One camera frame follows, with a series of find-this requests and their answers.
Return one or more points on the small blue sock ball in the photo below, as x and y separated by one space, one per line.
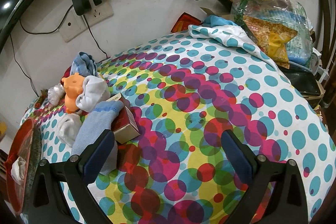
84 65

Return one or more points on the dark red gold box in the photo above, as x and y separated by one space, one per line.
124 126

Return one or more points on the orange plush toy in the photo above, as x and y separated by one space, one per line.
73 86

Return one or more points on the red packet by wall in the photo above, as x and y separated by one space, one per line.
184 21

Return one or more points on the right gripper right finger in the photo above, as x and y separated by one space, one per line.
287 203

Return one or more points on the brown small toy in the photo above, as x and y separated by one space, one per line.
41 99

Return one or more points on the grey white sock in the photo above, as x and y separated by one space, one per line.
95 90

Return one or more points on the white sock ball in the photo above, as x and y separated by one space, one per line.
68 128

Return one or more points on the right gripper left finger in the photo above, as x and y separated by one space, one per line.
47 203

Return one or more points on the white wall socket plate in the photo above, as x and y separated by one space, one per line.
74 25

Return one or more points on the plastic bag of snacks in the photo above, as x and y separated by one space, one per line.
280 28

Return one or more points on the polka dot bedsheet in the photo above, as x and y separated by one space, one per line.
184 90

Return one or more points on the crumpled white plastic wrap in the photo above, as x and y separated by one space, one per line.
55 94

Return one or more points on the light blue sock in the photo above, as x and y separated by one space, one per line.
98 120

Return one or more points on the red round tray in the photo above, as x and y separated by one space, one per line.
28 145

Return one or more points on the black power adapter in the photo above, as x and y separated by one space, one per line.
81 6

